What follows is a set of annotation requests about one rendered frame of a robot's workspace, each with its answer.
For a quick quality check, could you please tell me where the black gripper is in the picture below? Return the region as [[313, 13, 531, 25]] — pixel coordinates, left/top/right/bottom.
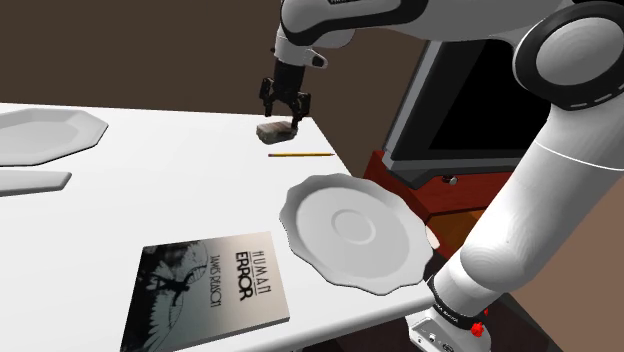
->
[[258, 57, 313, 133]]

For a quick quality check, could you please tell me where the grey rectangular block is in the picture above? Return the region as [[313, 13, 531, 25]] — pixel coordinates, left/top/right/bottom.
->
[[256, 120, 300, 146]]

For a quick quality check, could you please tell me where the yellow pencil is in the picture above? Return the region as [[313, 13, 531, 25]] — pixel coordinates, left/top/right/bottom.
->
[[267, 151, 337, 159]]

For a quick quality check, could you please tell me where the white scalloped plate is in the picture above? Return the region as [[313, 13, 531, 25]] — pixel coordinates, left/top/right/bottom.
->
[[278, 173, 436, 297]]

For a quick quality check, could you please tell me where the black screen television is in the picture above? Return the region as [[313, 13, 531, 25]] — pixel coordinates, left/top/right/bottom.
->
[[381, 38, 555, 190]]

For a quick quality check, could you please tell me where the red wooden cabinet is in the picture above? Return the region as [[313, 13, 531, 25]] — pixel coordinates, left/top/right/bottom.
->
[[362, 149, 514, 261]]

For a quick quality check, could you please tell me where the black and white book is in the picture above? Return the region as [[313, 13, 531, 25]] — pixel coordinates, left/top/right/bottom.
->
[[119, 230, 291, 352]]

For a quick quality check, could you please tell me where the white octagonal plate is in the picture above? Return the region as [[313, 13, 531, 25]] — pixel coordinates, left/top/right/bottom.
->
[[0, 107, 110, 167]]

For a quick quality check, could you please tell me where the white flat tray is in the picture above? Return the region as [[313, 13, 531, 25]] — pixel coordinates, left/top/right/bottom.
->
[[0, 169, 73, 199]]

